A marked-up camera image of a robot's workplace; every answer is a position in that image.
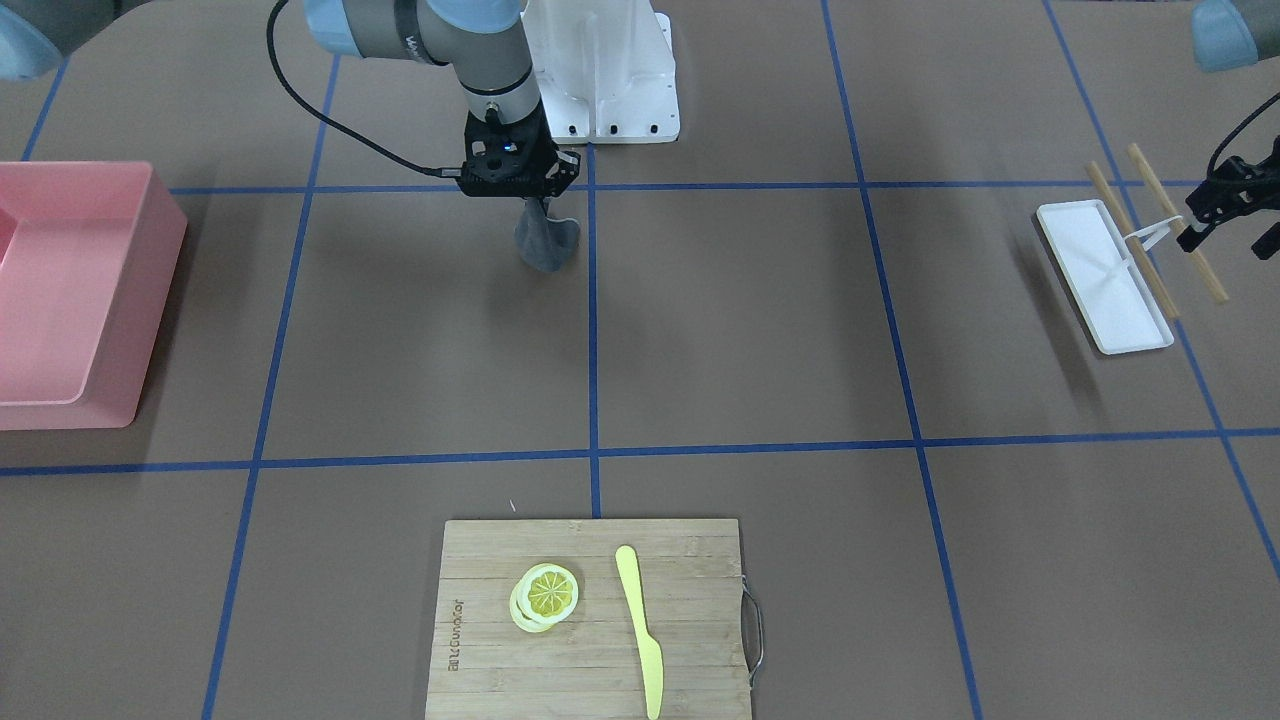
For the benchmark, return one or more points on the wooden rod near tray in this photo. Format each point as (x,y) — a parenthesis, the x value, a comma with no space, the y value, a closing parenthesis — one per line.
(1142,261)

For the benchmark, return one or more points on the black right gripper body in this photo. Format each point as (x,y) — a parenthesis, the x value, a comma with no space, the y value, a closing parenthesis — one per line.
(541,150)

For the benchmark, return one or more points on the grey pink cleaning cloth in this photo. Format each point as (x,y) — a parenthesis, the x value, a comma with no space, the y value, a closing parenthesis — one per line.
(543,242)

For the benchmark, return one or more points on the white rod holder clip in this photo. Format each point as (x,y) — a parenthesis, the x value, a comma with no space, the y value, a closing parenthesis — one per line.
(1147,237)

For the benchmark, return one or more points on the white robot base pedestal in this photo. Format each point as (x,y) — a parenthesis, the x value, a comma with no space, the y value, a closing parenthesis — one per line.
(606,71)

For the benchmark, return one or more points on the pink plastic bin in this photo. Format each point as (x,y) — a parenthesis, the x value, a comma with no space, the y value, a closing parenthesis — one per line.
(89,254)

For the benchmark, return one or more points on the white rectangular tray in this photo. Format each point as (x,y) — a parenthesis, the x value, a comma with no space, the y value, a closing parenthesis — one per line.
(1117,308)

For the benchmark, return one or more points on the yellow plastic knife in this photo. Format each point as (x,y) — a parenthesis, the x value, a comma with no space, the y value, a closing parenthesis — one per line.
(648,648)

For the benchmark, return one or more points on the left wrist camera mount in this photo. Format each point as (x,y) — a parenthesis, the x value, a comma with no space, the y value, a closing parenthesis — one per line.
(1235,188)

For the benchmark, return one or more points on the bamboo cutting board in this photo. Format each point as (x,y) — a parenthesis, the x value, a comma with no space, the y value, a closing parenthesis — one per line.
(588,666)

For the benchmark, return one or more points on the yellow lemon slice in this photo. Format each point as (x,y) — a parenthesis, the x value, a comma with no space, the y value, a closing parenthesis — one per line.
(543,597)

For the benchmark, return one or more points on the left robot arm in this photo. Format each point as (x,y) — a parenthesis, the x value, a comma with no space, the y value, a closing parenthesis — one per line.
(1234,34)

